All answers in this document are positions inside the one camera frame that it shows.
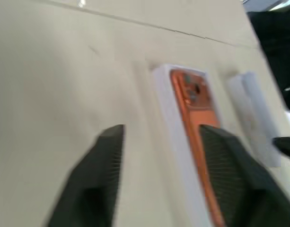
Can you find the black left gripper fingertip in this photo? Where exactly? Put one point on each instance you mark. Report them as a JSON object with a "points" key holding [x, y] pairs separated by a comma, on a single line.
{"points": [[285, 145]]}

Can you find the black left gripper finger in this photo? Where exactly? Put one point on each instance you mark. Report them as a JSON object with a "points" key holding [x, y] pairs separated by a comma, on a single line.
{"points": [[244, 184], [92, 184]]}

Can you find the white phone box lid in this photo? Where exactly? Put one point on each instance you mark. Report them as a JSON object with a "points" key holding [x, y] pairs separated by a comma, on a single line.
{"points": [[253, 113]]}

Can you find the white phone box base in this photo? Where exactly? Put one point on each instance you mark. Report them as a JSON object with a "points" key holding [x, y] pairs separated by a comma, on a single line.
{"points": [[173, 132]]}

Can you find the orange smartphone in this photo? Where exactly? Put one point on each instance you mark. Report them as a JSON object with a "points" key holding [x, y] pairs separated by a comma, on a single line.
{"points": [[194, 99]]}

